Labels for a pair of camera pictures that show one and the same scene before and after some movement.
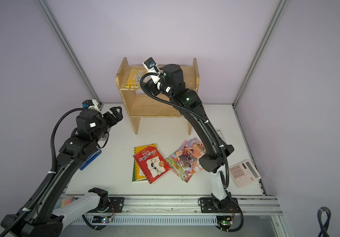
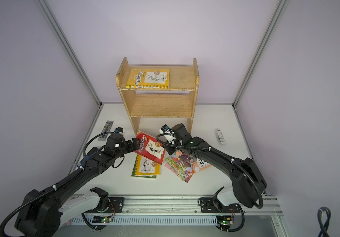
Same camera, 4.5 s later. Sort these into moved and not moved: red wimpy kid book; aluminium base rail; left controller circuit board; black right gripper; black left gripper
Moved: black right gripper; red wimpy kid book; black left gripper
Not moved: aluminium base rail; left controller circuit board
